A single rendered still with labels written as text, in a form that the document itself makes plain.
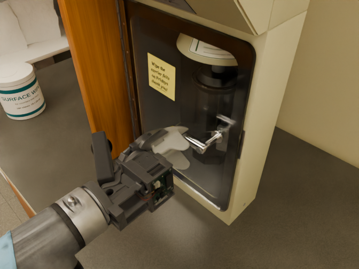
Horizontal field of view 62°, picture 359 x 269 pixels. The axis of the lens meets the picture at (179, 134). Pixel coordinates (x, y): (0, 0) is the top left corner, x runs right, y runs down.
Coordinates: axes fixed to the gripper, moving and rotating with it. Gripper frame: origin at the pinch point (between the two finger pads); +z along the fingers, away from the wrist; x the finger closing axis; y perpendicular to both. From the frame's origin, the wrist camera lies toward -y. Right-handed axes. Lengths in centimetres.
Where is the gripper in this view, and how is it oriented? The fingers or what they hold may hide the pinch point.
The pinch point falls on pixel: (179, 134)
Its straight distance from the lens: 56.1
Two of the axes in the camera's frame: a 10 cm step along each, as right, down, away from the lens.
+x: -0.3, -7.6, -6.4
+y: 7.2, 4.3, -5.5
